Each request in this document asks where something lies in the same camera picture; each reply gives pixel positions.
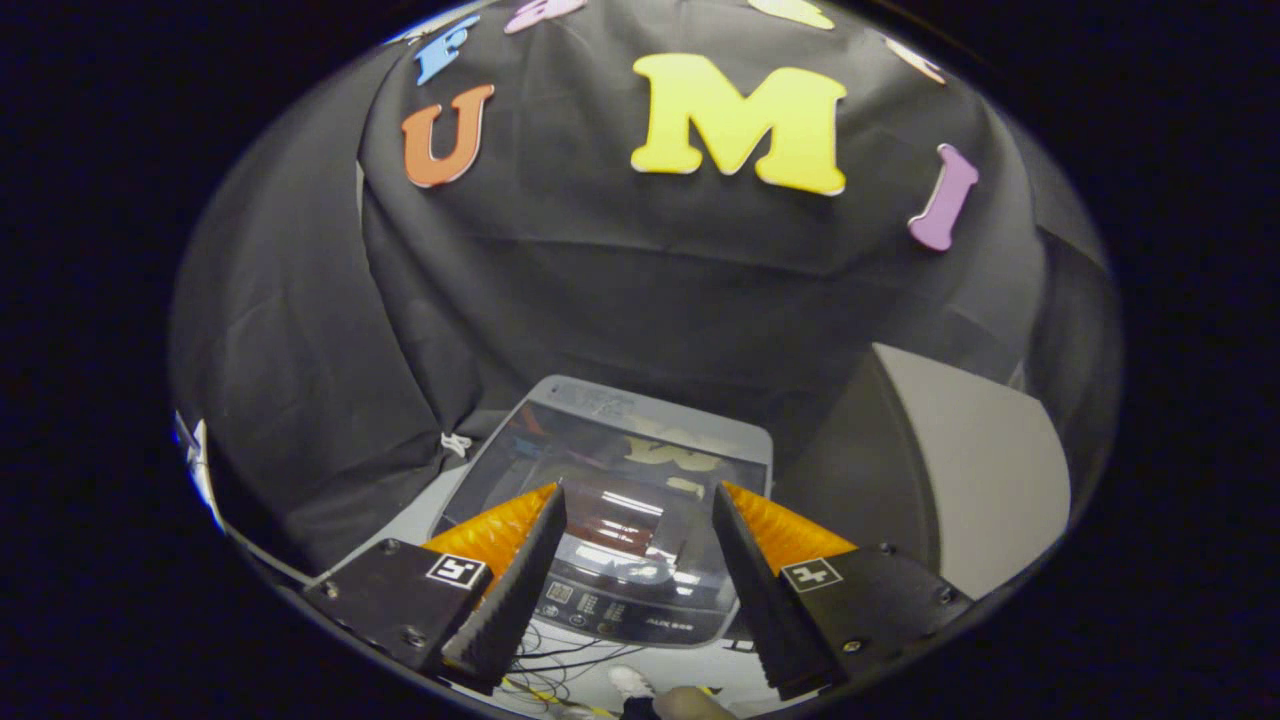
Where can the dark washing machine lid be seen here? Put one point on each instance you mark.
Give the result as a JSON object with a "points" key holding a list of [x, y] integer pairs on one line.
{"points": [[600, 450]]}

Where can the white and blue object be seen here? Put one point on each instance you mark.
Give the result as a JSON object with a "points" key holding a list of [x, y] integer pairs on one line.
{"points": [[198, 470]]}

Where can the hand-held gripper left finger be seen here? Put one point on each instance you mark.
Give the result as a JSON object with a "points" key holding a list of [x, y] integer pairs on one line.
{"points": [[520, 590]]}

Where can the beige cabinet with dark top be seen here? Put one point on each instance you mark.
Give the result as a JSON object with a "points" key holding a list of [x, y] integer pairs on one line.
{"points": [[980, 470]]}

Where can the grey washing machine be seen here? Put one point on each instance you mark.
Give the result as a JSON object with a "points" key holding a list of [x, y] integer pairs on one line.
{"points": [[640, 620]]}

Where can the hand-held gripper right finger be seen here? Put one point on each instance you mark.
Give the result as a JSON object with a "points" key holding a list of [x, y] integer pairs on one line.
{"points": [[755, 590]]}

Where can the person's white shoe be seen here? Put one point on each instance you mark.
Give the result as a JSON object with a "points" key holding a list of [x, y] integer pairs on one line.
{"points": [[630, 682]]}

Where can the person's leg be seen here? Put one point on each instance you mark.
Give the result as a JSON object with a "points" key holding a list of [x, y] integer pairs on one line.
{"points": [[690, 705]]}

